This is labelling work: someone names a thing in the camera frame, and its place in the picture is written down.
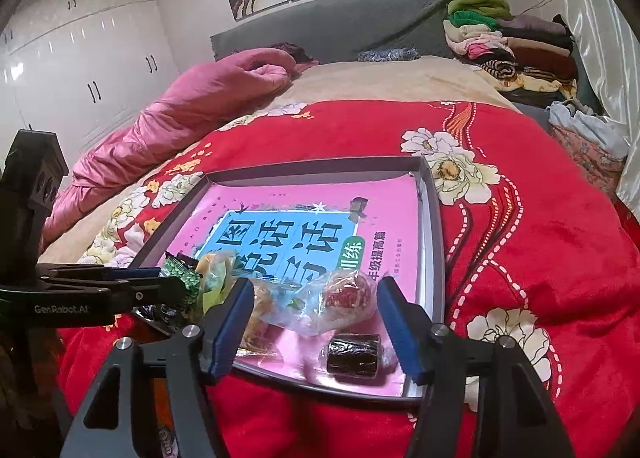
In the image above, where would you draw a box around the blue patterned pillow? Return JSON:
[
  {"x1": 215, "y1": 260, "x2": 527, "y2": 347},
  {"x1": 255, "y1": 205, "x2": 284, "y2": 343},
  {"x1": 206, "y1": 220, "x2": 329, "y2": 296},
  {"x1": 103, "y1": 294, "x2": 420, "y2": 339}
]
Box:
[{"x1": 357, "y1": 46, "x2": 421, "y2": 63}]

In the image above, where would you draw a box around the dark brown roll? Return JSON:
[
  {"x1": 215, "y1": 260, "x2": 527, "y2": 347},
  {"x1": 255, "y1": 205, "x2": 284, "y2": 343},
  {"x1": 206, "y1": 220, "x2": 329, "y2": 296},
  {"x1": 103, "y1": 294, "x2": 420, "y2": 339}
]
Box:
[{"x1": 320, "y1": 332, "x2": 383, "y2": 380}]

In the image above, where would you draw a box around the white wardrobe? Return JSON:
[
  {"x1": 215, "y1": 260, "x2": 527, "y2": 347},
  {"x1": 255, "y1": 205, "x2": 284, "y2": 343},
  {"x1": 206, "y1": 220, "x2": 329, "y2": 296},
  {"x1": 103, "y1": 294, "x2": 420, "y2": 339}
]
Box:
[{"x1": 0, "y1": 0, "x2": 181, "y2": 159}]

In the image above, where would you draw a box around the beige blanket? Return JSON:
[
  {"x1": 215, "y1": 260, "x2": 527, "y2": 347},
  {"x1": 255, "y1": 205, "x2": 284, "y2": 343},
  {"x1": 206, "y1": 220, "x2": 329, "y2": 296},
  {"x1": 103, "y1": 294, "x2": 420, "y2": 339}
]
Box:
[{"x1": 39, "y1": 56, "x2": 521, "y2": 259}]

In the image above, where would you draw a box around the white crumpled cloth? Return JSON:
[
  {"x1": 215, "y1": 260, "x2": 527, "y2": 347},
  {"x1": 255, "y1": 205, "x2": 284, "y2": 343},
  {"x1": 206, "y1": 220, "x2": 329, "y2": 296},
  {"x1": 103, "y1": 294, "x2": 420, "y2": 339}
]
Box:
[{"x1": 547, "y1": 98, "x2": 628, "y2": 159}]

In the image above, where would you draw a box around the green pea snack packet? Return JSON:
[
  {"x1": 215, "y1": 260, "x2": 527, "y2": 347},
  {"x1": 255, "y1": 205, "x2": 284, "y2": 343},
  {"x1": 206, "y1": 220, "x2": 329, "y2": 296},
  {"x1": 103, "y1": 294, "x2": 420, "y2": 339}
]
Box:
[{"x1": 135, "y1": 251, "x2": 202, "y2": 335}]

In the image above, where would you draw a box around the pink book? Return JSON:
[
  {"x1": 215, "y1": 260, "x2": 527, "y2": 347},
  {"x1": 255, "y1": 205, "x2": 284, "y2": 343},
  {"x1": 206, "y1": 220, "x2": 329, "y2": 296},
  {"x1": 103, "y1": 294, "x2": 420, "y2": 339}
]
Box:
[{"x1": 192, "y1": 177, "x2": 421, "y2": 396}]

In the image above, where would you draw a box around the grey headboard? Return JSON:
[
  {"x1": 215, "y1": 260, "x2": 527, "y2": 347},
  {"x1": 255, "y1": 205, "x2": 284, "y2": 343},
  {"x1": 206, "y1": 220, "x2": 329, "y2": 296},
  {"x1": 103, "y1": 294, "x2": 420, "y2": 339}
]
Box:
[{"x1": 210, "y1": 0, "x2": 453, "y2": 64}]

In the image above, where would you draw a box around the white satin curtain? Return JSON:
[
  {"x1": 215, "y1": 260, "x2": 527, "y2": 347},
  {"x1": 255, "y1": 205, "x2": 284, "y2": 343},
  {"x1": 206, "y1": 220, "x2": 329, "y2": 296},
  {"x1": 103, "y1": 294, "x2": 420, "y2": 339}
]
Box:
[{"x1": 545, "y1": 0, "x2": 640, "y2": 219}]

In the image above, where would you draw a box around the clear packet red snack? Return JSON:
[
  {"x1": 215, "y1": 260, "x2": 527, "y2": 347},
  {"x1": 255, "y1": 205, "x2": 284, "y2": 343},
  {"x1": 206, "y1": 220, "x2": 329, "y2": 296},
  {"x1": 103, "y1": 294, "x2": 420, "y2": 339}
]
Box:
[{"x1": 272, "y1": 271, "x2": 378, "y2": 336}]

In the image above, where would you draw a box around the dark maroon cloth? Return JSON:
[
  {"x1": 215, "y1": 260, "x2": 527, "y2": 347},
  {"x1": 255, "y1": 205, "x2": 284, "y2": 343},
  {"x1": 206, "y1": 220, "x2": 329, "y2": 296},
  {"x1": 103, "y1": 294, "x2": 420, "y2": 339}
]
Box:
[{"x1": 272, "y1": 42, "x2": 321, "y2": 64}]

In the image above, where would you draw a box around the stack of folded clothes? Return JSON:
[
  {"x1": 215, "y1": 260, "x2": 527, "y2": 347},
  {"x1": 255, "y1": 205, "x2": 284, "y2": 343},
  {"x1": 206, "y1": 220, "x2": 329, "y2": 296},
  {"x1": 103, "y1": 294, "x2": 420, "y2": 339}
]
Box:
[{"x1": 444, "y1": 0, "x2": 581, "y2": 99}]

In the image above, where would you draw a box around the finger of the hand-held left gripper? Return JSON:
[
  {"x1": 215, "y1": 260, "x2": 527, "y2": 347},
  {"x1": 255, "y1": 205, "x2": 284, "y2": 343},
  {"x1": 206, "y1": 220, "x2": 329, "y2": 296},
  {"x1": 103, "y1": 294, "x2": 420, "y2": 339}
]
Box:
[
  {"x1": 50, "y1": 264, "x2": 162, "y2": 282},
  {"x1": 107, "y1": 275, "x2": 187, "y2": 313}
]

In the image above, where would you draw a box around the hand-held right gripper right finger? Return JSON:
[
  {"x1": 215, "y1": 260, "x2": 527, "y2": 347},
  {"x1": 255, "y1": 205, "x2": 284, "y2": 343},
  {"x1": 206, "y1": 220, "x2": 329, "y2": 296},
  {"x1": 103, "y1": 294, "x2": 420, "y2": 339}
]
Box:
[{"x1": 376, "y1": 275, "x2": 571, "y2": 458}]

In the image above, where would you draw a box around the pink quilt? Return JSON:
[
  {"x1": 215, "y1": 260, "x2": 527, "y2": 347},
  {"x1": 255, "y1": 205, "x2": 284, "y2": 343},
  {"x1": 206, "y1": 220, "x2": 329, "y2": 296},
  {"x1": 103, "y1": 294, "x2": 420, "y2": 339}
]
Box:
[{"x1": 42, "y1": 49, "x2": 296, "y2": 249}]

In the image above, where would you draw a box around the dark cardboard box tray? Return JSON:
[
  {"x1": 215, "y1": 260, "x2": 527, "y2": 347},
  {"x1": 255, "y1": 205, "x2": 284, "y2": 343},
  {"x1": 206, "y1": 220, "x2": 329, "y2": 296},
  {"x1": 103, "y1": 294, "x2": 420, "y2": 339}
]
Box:
[{"x1": 131, "y1": 155, "x2": 447, "y2": 405}]

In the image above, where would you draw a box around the orange fried snack packet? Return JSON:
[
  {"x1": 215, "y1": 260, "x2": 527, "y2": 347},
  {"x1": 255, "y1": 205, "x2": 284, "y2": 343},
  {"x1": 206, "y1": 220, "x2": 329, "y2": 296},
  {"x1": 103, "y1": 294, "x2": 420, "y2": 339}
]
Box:
[{"x1": 195, "y1": 251, "x2": 238, "y2": 316}]

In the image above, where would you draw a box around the red floral blanket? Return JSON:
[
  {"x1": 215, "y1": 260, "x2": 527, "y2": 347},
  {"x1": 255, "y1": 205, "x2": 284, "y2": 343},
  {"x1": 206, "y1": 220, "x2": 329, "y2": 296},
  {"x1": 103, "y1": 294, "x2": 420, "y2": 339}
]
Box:
[{"x1": 40, "y1": 98, "x2": 640, "y2": 458}]

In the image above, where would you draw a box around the pink floral cloth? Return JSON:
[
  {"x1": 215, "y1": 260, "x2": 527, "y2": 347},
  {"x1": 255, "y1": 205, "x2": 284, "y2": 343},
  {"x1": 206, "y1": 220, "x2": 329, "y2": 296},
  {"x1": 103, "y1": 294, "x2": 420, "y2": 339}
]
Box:
[{"x1": 550, "y1": 125, "x2": 626, "y2": 189}]

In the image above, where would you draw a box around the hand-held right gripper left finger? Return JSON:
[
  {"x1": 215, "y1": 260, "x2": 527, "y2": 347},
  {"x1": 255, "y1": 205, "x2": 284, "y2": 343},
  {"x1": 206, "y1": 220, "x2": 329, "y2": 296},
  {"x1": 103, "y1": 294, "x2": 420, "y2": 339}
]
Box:
[{"x1": 70, "y1": 277, "x2": 256, "y2": 458}]

